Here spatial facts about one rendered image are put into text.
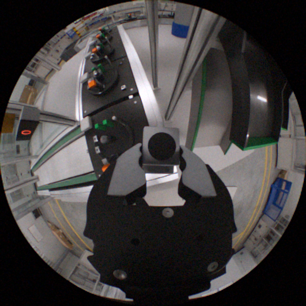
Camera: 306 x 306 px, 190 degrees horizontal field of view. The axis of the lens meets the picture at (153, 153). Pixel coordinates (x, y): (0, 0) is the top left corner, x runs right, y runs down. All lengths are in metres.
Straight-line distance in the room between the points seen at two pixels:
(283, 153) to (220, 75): 3.94
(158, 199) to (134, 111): 0.39
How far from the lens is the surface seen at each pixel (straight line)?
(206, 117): 0.25
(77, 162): 0.52
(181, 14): 0.92
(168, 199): 0.49
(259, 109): 0.15
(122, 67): 0.46
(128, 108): 0.34
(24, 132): 0.35
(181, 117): 0.44
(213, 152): 0.49
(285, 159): 4.10
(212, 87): 0.22
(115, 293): 0.53
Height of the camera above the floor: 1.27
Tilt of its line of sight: 84 degrees down
